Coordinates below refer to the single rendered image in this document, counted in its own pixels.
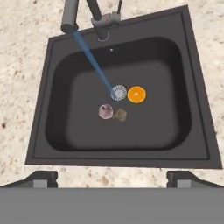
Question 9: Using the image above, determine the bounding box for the blue water stream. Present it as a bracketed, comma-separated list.
[72, 31, 116, 95]

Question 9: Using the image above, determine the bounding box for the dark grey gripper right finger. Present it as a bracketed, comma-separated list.
[166, 171, 221, 189]

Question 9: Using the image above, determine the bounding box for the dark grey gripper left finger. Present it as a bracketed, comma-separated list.
[3, 171, 59, 189]

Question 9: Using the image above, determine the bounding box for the black kitchen sink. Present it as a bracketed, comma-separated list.
[24, 4, 223, 170]

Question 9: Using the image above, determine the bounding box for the grey sink faucet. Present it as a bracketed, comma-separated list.
[60, 0, 123, 41]

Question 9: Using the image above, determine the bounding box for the silver sink drain strainer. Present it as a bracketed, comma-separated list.
[109, 84, 128, 102]

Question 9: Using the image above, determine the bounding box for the brownish garlic bulb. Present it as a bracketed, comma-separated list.
[113, 108, 128, 123]

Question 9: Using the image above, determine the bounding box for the orange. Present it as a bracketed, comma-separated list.
[127, 86, 147, 104]

